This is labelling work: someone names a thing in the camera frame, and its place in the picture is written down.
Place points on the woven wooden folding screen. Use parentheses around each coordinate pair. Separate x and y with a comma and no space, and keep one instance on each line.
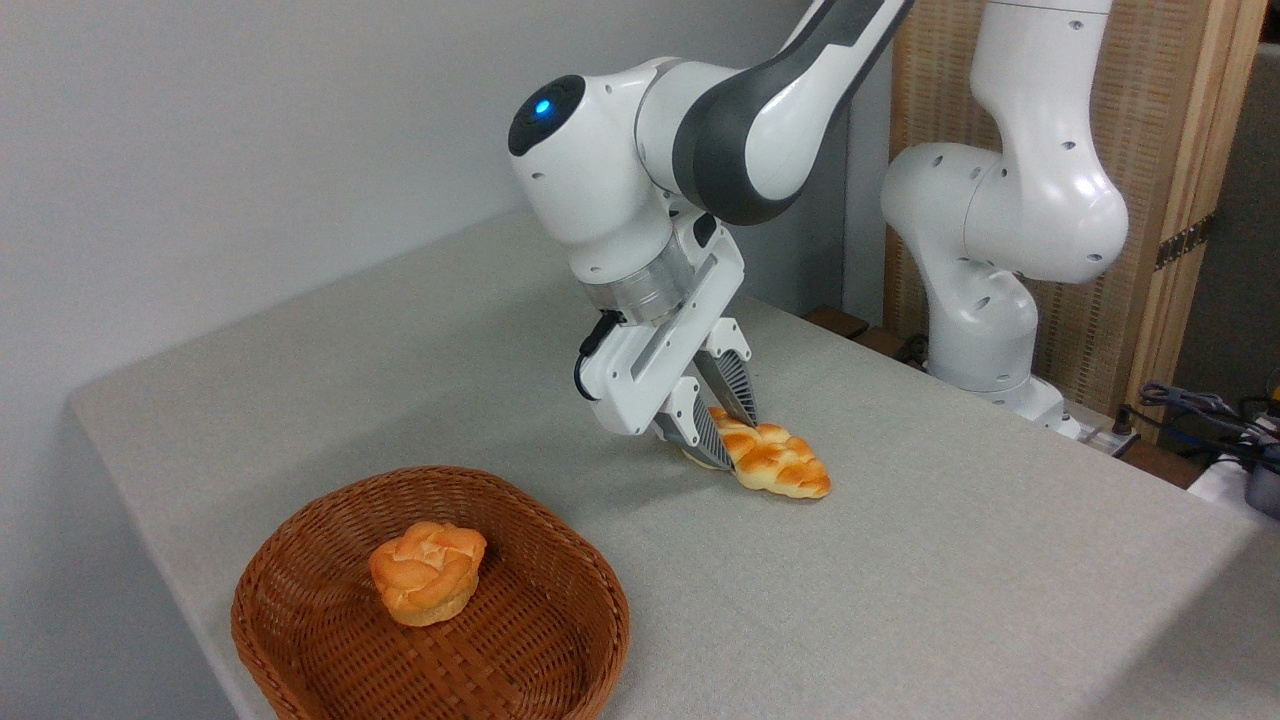
(1160,100)

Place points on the round knotted bread roll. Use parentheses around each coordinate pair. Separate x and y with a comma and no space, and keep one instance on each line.
(428,575)

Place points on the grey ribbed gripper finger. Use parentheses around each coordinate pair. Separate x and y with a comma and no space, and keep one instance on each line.
(690,420)
(730,375)

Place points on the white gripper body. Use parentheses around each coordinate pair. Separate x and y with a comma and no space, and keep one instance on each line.
(630,380)

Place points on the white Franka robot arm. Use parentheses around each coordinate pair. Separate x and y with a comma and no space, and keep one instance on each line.
(600,170)

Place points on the brown wicker basket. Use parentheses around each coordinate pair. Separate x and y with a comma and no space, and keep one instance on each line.
(540,620)

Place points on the brass screen hinge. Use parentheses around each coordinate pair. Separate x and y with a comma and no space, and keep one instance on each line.
(1185,243)

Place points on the grey tablecloth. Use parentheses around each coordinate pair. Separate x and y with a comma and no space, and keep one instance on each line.
(900,600)

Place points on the long braided bread loaf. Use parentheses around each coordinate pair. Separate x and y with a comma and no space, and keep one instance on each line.
(780,465)

